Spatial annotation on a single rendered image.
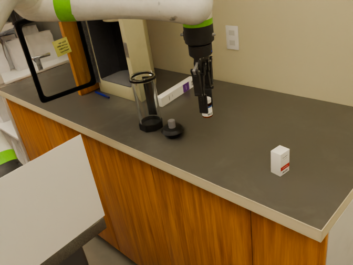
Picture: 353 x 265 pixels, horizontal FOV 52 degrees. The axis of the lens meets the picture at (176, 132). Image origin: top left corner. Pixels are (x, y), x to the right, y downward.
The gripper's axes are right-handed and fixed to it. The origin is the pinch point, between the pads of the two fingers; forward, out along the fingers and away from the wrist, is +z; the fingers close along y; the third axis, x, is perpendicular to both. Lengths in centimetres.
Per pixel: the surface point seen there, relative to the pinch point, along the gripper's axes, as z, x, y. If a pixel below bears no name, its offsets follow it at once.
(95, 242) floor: 113, -91, -12
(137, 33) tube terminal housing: -13, -46, -36
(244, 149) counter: 17.8, 12.6, -0.5
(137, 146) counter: 18.0, -26.8, 7.7
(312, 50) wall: -1, 27, -50
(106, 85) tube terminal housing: 14, -71, -36
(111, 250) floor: 113, -78, -10
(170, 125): 12.9, -16.9, -2.5
